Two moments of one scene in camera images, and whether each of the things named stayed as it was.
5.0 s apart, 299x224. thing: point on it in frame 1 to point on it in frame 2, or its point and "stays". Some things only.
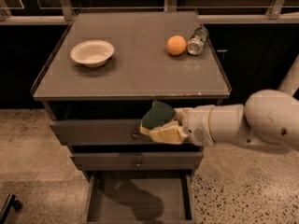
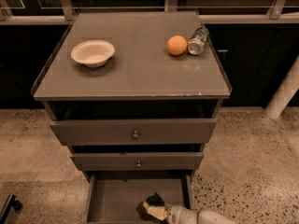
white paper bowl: (92, 53) stays
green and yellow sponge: (156, 117) to (155, 205)
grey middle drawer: (138, 161) stays
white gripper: (196, 125) to (181, 215)
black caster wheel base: (10, 203) stays
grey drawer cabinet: (97, 79) stays
